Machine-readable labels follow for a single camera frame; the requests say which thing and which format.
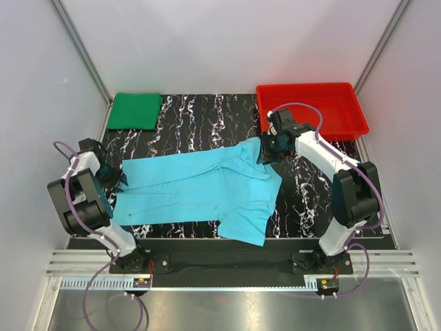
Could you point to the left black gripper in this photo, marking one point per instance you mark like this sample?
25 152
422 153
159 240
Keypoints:
118 177

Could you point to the aluminium front rail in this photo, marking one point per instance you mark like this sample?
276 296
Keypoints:
77 267

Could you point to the light blue t shirt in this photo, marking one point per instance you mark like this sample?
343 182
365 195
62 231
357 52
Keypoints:
224 184

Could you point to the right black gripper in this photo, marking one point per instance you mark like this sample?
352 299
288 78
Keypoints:
264 155

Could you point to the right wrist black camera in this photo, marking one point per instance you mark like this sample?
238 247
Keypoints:
280 121

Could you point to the red plastic tray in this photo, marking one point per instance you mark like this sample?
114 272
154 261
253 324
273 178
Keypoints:
342 116

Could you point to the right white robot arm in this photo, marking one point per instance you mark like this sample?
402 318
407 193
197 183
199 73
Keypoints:
355 190

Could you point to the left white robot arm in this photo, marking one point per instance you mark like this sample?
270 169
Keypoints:
83 208

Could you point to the aluminium corner post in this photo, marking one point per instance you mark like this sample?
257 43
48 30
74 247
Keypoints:
74 36
391 27

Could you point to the right aluminium corner post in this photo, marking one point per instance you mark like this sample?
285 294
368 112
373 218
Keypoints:
391 27

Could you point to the folded green t shirt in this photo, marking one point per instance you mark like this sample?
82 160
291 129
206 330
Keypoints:
134 111

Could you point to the left aluminium corner post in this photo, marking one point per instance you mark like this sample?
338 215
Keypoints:
74 36

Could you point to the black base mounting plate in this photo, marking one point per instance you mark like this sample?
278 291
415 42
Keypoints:
224 262

